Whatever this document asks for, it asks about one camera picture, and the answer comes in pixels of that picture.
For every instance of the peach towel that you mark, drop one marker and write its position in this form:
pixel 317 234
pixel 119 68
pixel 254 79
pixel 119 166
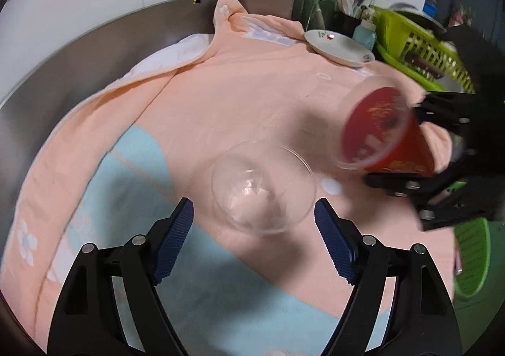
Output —
pixel 236 96

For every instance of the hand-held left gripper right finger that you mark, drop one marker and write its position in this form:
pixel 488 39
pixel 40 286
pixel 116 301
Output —
pixel 335 241

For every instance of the green knife holder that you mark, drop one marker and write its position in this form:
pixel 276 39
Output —
pixel 313 9

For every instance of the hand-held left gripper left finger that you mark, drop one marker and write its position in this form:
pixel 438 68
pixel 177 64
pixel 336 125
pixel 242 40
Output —
pixel 173 241

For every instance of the clear glass bowl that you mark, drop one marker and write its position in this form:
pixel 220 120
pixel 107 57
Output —
pixel 262 190

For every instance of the white plate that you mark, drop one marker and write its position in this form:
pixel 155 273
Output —
pixel 339 46

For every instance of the black wok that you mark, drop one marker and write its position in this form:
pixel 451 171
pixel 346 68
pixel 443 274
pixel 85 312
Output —
pixel 418 15

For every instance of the teal bottle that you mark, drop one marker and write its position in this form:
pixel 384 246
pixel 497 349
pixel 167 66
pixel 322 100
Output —
pixel 365 34

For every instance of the red plastic cup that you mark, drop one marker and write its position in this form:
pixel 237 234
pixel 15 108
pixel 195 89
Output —
pixel 410 147

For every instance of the green dish rack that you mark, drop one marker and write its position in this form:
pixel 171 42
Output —
pixel 430 52

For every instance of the black utensil holder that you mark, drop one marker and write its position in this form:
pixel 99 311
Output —
pixel 349 23

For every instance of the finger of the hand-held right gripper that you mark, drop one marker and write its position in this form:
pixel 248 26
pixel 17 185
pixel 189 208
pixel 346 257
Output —
pixel 449 111
pixel 438 194

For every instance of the green plastic basin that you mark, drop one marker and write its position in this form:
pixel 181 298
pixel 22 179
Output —
pixel 471 257

